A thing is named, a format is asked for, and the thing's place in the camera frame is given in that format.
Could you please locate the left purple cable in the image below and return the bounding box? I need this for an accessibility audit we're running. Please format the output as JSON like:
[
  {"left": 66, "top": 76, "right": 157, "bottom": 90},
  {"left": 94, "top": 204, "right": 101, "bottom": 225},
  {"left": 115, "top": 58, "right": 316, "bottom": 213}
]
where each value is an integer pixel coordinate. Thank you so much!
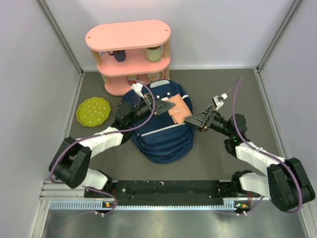
[{"left": 48, "top": 78, "right": 157, "bottom": 216}]

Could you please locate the navy blue student backpack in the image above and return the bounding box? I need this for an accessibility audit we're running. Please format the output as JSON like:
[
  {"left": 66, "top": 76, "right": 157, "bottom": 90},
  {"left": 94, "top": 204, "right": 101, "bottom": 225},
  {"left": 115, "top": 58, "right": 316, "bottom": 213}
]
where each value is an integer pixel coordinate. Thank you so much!
[{"left": 131, "top": 79, "right": 194, "bottom": 164}]

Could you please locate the patterned ceramic bowl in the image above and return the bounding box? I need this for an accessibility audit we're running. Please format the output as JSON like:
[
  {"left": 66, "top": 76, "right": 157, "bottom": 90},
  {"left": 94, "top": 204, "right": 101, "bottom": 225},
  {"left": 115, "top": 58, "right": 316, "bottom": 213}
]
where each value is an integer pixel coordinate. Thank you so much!
[{"left": 146, "top": 71, "right": 162, "bottom": 82}]

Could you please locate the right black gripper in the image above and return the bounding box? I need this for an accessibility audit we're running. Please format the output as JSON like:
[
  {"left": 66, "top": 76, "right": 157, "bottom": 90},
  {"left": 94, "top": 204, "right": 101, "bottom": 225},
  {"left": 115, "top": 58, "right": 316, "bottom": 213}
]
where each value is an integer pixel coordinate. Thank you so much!
[{"left": 185, "top": 105, "right": 233, "bottom": 137}]

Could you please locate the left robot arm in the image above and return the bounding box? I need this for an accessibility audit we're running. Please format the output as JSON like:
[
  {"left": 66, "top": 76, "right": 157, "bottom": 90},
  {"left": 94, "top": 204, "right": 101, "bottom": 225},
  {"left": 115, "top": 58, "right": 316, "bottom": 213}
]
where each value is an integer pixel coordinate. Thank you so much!
[{"left": 49, "top": 93, "right": 175, "bottom": 197}]

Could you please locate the pale green mug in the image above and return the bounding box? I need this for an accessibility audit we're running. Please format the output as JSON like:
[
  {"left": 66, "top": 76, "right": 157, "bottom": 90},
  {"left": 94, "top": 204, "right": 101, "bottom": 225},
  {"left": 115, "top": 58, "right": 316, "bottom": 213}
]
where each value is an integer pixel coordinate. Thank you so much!
[{"left": 140, "top": 46, "right": 163, "bottom": 63}]

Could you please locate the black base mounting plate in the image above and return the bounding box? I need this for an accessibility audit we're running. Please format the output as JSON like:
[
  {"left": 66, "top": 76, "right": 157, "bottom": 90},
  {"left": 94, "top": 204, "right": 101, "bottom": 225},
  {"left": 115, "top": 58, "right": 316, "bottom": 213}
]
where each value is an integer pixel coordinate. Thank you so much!
[{"left": 84, "top": 179, "right": 251, "bottom": 200}]

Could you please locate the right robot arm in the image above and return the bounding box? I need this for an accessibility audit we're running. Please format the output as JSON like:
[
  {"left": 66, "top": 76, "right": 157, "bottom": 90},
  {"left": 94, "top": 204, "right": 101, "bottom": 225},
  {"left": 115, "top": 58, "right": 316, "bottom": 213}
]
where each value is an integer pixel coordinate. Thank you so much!
[{"left": 184, "top": 105, "right": 316, "bottom": 212}]

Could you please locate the green polka dot plate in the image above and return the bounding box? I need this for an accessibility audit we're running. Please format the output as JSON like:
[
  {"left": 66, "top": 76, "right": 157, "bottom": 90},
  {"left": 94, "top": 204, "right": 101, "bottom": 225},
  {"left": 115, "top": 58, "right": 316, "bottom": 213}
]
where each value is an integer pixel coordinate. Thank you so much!
[{"left": 76, "top": 97, "right": 111, "bottom": 127}]

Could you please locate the dark blue mug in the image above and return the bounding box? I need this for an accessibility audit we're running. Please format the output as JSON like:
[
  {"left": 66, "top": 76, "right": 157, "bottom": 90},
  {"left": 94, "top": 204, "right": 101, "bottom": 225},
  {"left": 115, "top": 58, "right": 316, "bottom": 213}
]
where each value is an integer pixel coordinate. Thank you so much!
[{"left": 108, "top": 50, "right": 126, "bottom": 62}]

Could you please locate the aluminium frame rail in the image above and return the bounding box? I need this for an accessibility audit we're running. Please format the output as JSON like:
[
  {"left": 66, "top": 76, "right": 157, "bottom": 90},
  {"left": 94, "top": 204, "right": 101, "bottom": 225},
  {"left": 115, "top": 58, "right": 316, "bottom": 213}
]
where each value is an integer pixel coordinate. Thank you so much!
[{"left": 30, "top": 181, "right": 317, "bottom": 238}]

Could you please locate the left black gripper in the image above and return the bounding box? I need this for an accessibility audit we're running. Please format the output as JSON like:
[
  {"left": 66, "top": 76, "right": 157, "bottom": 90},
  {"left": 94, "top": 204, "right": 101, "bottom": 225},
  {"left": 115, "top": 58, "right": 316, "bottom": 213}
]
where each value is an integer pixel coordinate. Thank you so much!
[{"left": 127, "top": 93, "right": 175, "bottom": 126}]

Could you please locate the pink three-tier wooden shelf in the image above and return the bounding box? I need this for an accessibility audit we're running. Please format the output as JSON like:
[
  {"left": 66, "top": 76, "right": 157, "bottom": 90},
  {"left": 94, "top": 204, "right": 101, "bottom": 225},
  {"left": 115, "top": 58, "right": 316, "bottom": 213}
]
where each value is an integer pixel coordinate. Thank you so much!
[{"left": 85, "top": 20, "right": 171, "bottom": 96}]

